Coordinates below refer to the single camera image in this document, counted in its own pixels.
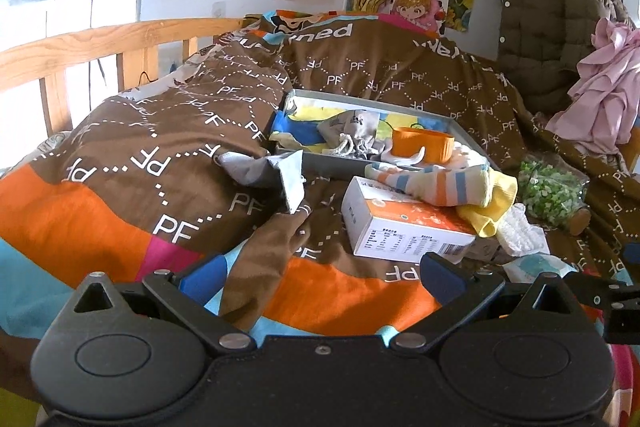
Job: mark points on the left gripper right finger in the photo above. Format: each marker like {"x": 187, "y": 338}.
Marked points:
{"x": 462, "y": 294}

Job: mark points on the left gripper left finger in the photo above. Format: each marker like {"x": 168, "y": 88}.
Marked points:
{"x": 184, "y": 298}

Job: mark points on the white baby cloth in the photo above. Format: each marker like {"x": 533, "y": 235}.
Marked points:
{"x": 518, "y": 237}

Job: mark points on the striped yellow sock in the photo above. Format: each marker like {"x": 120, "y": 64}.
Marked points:
{"x": 480, "y": 195}

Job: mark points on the orange fabric cup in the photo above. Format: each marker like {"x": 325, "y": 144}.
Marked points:
{"x": 408, "y": 142}

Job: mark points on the grey sock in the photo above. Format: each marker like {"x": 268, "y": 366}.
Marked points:
{"x": 281, "y": 171}

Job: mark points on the white orange cardboard box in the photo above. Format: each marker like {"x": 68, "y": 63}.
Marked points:
{"x": 382, "y": 223}

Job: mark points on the brown patterned PF blanket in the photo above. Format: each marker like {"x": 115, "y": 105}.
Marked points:
{"x": 137, "y": 186}

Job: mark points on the green white beaded bag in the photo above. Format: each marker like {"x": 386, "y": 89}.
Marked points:
{"x": 554, "y": 192}

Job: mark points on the grey tray with cartoon lining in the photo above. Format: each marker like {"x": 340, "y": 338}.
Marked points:
{"x": 339, "y": 135}

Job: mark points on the pink shirt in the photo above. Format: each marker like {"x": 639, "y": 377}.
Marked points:
{"x": 604, "y": 102}

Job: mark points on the window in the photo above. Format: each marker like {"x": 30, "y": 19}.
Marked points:
{"x": 88, "y": 85}

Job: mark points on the olive quilted jacket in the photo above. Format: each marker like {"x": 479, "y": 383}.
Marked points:
{"x": 542, "y": 41}

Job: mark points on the wooden bed rail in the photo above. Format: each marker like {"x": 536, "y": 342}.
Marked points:
{"x": 135, "y": 47}

